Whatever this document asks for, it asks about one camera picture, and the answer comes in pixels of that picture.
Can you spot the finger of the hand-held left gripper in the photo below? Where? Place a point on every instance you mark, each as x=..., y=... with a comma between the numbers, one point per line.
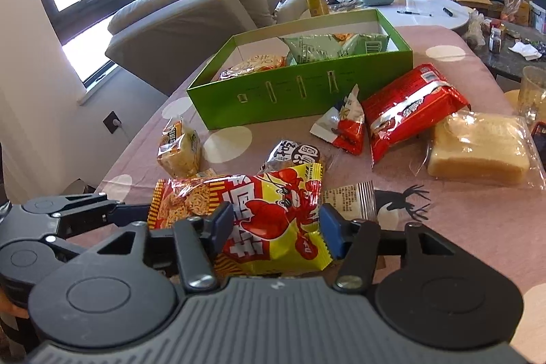
x=128, y=214
x=64, y=249

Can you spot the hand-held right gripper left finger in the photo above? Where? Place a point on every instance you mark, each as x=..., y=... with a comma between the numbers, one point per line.
x=222, y=222

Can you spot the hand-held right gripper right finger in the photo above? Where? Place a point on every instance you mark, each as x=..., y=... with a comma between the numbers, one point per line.
x=332, y=232

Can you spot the yellow red crayfish snack packet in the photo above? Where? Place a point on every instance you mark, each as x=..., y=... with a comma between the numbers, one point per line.
x=273, y=214

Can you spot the yellow pastry packet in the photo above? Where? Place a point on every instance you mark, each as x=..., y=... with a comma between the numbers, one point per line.
x=179, y=150

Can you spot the red white blue snack packet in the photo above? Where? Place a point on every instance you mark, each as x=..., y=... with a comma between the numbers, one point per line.
x=343, y=125

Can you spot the green cardboard box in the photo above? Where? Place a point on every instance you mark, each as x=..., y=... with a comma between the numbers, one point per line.
x=298, y=91

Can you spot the bread slice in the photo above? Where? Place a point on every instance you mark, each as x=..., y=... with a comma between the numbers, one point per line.
x=477, y=146

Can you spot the person's left hand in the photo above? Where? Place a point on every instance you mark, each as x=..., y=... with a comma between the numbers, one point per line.
x=9, y=306

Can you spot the clear beige wafer packet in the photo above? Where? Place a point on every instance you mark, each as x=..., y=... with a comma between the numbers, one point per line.
x=349, y=200

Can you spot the black white round cake packet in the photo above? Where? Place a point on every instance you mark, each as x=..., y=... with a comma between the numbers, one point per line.
x=290, y=155

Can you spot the orange yellow snack packet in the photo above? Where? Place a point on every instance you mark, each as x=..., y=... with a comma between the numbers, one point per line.
x=256, y=65

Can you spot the pale green snack packet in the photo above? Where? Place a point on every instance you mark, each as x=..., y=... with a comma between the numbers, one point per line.
x=324, y=46

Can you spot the beige sofa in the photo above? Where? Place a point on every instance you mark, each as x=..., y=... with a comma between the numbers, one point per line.
x=183, y=14

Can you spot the round white table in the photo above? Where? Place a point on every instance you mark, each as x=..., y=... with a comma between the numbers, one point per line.
x=418, y=20

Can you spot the yellow can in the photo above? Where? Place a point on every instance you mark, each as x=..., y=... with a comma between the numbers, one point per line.
x=317, y=3

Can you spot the pile of small wrappers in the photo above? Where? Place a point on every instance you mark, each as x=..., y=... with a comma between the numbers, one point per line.
x=341, y=1

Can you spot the black pen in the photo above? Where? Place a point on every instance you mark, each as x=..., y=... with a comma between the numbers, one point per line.
x=413, y=13

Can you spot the clear glass cup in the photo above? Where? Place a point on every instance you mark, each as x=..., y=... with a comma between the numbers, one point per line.
x=533, y=95

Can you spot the dark marble table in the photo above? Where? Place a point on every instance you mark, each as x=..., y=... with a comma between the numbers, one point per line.
x=512, y=65

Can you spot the clear plastic bag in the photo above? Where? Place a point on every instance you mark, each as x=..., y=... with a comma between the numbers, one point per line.
x=474, y=27

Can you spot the black marker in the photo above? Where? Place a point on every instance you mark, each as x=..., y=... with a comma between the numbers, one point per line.
x=450, y=11

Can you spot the glass jar with dark lid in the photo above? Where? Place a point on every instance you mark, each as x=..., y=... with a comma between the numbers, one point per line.
x=495, y=42

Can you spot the white tissue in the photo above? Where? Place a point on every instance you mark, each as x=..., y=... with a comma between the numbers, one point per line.
x=524, y=50

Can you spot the small red box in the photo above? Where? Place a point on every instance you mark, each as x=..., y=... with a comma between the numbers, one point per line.
x=497, y=25

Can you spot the green white box stack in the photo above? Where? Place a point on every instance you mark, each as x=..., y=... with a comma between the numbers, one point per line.
x=538, y=8

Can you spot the black wall socket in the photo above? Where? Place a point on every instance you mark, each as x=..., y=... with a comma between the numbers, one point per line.
x=112, y=122

